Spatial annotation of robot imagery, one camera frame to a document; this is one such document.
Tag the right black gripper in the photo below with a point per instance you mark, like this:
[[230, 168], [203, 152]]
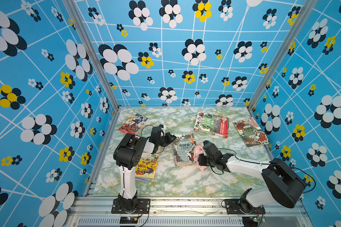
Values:
[[200, 160]]

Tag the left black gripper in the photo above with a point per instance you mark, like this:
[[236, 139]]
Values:
[[167, 135]]

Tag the pink cloth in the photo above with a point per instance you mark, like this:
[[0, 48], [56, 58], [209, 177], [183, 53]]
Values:
[[197, 152]]

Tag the grey teal warrior book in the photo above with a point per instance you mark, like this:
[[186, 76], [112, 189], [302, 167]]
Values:
[[184, 147]]

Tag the red manga book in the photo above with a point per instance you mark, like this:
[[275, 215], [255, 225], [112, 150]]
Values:
[[135, 122]]

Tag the yellow Chinese history picture book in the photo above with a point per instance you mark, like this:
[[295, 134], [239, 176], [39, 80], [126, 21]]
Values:
[[147, 166]]

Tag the white book with galaxy cover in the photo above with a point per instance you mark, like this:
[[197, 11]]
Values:
[[143, 179]]

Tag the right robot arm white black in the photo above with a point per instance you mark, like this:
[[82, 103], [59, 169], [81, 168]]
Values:
[[283, 185]]

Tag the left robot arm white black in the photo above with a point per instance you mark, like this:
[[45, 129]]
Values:
[[128, 155]]

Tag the green red dinosaur book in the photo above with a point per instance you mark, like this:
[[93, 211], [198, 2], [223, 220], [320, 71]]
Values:
[[215, 124]]

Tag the red brown illustrated book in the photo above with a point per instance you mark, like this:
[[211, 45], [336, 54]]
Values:
[[250, 132]]

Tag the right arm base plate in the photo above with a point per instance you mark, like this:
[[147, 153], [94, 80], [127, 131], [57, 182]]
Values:
[[235, 206]]

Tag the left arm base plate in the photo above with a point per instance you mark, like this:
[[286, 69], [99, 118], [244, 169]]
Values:
[[127, 206]]

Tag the aluminium front rail frame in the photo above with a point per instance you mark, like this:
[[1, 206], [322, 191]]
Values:
[[184, 212]]

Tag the left aluminium corner post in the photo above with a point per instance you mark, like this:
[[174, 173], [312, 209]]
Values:
[[75, 16]]

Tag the aluminium corner post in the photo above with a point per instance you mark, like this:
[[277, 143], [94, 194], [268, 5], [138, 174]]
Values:
[[75, 16], [280, 54]]

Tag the right aluminium corner post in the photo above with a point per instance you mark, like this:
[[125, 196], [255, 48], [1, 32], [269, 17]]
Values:
[[280, 54]]

